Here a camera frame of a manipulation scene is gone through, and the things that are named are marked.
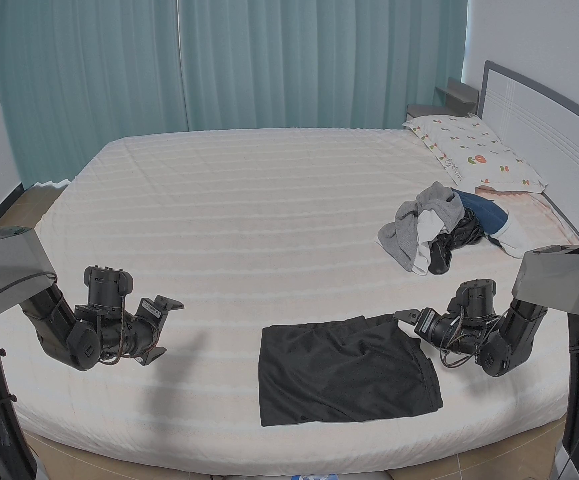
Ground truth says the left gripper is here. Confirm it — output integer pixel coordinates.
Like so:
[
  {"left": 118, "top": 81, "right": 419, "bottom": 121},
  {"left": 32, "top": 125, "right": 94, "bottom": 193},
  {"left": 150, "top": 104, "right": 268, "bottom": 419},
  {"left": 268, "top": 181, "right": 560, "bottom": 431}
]
[{"left": 118, "top": 295, "right": 185, "bottom": 367}]

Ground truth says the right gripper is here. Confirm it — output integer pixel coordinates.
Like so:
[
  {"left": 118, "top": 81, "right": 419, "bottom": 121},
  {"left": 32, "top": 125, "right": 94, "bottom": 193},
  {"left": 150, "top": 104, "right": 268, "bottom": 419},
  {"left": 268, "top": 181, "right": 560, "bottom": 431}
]
[{"left": 393, "top": 309, "right": 459, "bottom": 351}]

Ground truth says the black T-shirt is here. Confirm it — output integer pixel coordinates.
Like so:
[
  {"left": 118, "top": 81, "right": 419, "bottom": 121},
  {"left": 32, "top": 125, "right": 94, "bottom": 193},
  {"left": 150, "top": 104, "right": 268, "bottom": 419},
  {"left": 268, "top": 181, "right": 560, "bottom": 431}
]
[{"left": 258, "top": 315, "right": 444, "bottom": 428}]

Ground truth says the pile of clothes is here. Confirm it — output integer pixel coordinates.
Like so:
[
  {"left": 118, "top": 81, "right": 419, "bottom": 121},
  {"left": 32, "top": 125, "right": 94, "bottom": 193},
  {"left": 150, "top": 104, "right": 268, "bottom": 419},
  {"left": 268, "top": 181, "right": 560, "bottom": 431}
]
[{"left": 377, "top": 181, "right": 527, "bottom": 276}]

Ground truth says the bed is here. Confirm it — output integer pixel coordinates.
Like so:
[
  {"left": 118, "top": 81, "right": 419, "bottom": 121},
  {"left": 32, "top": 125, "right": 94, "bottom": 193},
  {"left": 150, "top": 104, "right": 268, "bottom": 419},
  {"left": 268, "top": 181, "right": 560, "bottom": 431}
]
[{"left": 0, "top": 59, "right": 579, "bottom": 474}]

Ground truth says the white printed pillow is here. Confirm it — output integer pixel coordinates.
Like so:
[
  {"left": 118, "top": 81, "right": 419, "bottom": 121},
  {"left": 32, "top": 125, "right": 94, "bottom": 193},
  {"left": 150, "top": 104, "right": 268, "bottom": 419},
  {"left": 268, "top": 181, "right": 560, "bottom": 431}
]
[{"left": 402, "top": 114, "right": 547, "bottom": 194}]

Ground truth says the grey bedside table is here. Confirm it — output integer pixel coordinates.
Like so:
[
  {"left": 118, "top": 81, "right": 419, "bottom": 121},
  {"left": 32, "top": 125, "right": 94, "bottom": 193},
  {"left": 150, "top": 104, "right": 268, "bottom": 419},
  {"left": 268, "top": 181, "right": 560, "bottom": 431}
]
[{"left": 406, "top": 78, "right": 480, "bottom": 121}]

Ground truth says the blue-green curtain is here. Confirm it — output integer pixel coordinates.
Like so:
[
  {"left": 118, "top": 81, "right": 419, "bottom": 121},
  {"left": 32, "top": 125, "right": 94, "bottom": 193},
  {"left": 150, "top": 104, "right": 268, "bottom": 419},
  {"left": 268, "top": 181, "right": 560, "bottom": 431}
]
[
  {"left": 179, "top": 0, "right": 470, "bottom": 131},
  {"left": 0, "top": 0, "right": 190, "bottom": 189}
]

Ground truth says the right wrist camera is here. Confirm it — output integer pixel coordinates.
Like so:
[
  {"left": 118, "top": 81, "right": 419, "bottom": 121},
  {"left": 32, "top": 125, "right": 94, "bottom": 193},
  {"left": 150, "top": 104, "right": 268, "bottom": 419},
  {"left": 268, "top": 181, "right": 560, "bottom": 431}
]
[{"left": 416, "top": 308, "right": 440, "bottom": 336}]

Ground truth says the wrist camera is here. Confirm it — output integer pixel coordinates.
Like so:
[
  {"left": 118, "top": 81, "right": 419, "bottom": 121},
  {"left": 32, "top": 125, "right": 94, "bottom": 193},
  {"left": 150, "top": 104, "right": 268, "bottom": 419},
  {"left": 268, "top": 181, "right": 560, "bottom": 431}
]
[
  {"left": 416, "top": 308, "right": 440, "bottom": 336},
  {"left": 137, "top": 297, "right": 166, "bottom": 325}
]

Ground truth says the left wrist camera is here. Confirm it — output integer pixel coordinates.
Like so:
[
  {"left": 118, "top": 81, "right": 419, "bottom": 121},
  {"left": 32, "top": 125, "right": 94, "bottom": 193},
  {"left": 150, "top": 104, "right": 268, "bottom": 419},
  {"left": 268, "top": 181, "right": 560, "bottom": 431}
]
[{"left": 137, "top": 297, "right": 166, "bottom": 325}]

